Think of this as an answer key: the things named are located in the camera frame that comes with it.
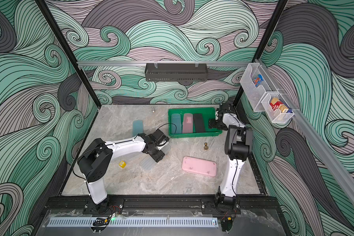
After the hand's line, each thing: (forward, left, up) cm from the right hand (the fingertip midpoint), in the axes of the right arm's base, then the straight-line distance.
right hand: (217, 127), depth 103 cm
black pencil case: (+5, +12, -2) cm, 14 cm away
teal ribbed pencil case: (+8, +30, -1) cm, 31 cm away
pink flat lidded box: (-28, +16, -1) cm, 32 cm away
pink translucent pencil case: (+5, +21, -1) cm, 22 cm away
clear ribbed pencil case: (-26, +47, 0) cm, 54 cm away
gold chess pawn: (-15, +11, -2) cm, 18 cm away
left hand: (-19, +42, 0) cm, 46 cm away
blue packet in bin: (+9, -18, +33) cm, 38 cm away
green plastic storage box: (+15, +4, -2) cm, 16 cm away
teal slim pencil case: (+2, +59, -3) cm, 59 cm away
